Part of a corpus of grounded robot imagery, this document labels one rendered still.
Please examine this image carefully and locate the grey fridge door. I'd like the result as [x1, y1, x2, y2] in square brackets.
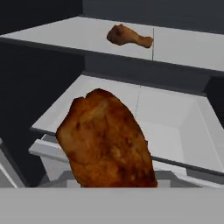
[0, 137, 28, 189]

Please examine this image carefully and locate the white fridge drawer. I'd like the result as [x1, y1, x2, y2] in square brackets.
[30, 73, 224, 177]
[28, 134, 224, 189]

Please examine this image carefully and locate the white fridge shelf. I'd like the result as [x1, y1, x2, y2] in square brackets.
[0, 16, 224, 73]

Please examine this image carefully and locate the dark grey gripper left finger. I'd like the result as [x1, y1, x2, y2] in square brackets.
[38, 170, 83, 189]

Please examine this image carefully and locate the dark grey fridge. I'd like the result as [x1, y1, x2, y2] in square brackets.
[0, 0, 224, 189]

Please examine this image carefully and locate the brown chicken drumstick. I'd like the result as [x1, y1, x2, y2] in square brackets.
[106, 23, 154, 49]
[55, 87, 158, 189]

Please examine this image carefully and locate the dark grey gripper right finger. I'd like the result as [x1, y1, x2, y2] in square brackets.
[153, 170, 203, 189]

